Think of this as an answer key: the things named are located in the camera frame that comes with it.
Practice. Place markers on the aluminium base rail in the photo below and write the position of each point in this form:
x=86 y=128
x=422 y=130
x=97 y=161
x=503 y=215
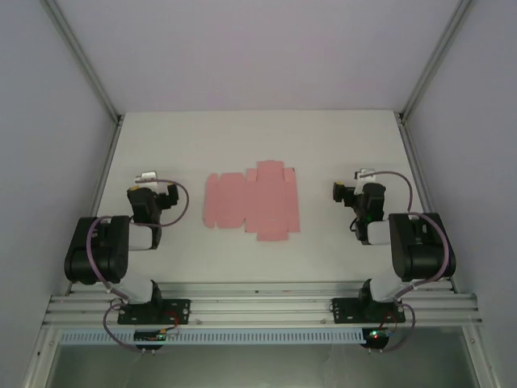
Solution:
x=258 y=301

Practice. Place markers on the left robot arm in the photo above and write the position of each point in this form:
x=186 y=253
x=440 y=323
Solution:
x=97 y=250

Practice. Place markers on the pink paper box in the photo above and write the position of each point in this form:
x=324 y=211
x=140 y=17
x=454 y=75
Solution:
x=258 y=198

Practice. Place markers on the aluminium frame post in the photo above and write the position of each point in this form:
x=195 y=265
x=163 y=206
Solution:
x=436 y=60
x=81 y=60

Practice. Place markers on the small circuit board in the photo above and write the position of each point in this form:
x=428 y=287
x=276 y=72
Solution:
x=377 y=334
x=153 y=335

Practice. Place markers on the aluminium table side rail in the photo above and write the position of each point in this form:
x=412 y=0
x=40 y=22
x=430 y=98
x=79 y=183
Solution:
x=416 y=169
x=106 y=169

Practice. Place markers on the black mounting plate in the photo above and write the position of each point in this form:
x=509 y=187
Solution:
x=177 y=311
x=343 y=311

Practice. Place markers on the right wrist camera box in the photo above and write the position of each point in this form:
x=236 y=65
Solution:
x=365 y=175

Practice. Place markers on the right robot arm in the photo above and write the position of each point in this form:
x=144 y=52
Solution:
x=420 y=250

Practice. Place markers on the aluminium frame leg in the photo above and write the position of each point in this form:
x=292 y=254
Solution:
x=38 y=355
x=480 y=355

